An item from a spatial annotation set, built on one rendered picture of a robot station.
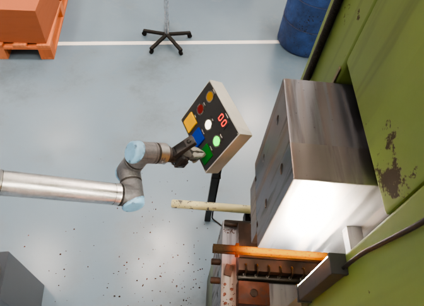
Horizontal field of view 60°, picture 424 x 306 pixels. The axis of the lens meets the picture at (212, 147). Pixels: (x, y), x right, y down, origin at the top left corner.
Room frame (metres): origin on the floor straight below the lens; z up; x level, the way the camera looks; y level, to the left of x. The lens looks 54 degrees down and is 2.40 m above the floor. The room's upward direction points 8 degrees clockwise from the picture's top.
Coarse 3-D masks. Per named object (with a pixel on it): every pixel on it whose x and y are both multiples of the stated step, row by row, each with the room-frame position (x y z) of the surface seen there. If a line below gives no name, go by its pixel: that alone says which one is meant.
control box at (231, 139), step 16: (224, 96) 1.17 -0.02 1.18; (192, 112) 1.17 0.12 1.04; (208, 112) 1.12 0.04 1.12; (224, 112) 1.07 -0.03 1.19; (224, 128) 1.01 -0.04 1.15; (240, 128) 0.99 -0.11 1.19; (208, 144) 0.99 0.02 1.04; (224, 144) 0.95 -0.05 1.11; (240, 144) 0.96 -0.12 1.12; (224, 160) 0.93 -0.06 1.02
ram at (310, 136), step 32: (288, 96) 0.64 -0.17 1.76; (320, 96) 0.66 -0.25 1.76; (352, 96) 0.68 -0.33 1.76; (288, 128) 0.54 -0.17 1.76; (320, 128) 0.56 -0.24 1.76; (352, 128) 0.57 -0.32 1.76; (256, 160) 0.70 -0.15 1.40; (288, 160) 0.47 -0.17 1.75; (320, 160) 0.46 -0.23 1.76; (352, 160) 0.48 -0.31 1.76; (256, 192) 0.58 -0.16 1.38; (288, 192) 0.41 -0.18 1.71; (320, 192) 0.41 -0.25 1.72; (352, 192) 0.42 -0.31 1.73; (288, 224) 0.41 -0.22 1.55; (320, 224) 0.42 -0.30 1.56; (352, 224) 0.42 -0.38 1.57
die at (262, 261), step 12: (240, 228) 0.63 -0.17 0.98; (240, 240) 0.58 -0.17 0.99; (240, 264) 0.48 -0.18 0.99; (252, 264) 0.48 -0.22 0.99; (264, 264) 0.49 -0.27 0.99; (276, 264) 0.50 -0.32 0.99; (288, 264) 0.51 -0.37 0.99; (300, 264) 0.51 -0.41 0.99; (312, 264) 0.52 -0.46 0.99; (300, 276) 0.48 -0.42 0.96
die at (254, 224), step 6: (252, 186) 0.64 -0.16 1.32; (252, 192) 0.62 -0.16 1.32; (252, 198) 0.60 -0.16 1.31; (252, 204) 0.58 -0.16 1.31; (252, 210) 0.56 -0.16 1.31; (252, 216) 0.53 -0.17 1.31; (252, 222) 0.52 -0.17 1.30; (252, 228) 0.49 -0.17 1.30; (252, 234) 0.48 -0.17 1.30; (252, 240) 0.46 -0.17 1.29
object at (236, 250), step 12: (216, 252) 0.51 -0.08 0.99; (228, 252) 0.52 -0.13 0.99; (240, 252) 0.52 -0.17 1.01; (252, 252) 0.53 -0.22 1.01; (264, 252) 0.53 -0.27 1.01; (276, 252) 0.54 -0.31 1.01; (288, 252) 0.55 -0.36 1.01; (300, 252) 0.56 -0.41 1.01; (312, 252) 0.56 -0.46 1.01; (324, 252) 0.57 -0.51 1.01
